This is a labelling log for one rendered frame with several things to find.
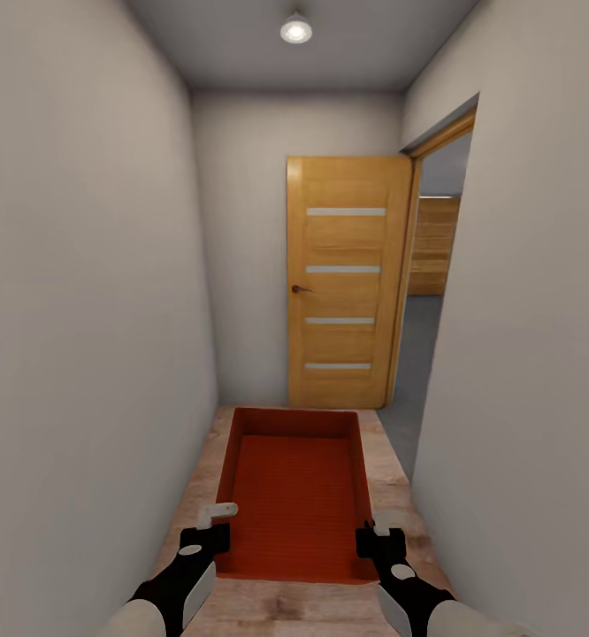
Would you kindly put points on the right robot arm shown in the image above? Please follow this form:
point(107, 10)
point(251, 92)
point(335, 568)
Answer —
point(412, 606)

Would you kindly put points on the storage box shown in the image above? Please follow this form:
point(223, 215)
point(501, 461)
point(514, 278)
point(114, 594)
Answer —
point(299, 480)

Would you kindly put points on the garage door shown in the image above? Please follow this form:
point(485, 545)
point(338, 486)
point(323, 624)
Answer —
point(433, 236)

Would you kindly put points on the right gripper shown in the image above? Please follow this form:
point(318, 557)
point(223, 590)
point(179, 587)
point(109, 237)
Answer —
point(368, 544)

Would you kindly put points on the downlight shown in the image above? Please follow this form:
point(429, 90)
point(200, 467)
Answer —
point(296, 23)

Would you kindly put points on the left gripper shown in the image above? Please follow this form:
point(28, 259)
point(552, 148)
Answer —
point(218, 535)

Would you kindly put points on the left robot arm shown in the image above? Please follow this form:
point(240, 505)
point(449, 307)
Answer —
point(164, 606)

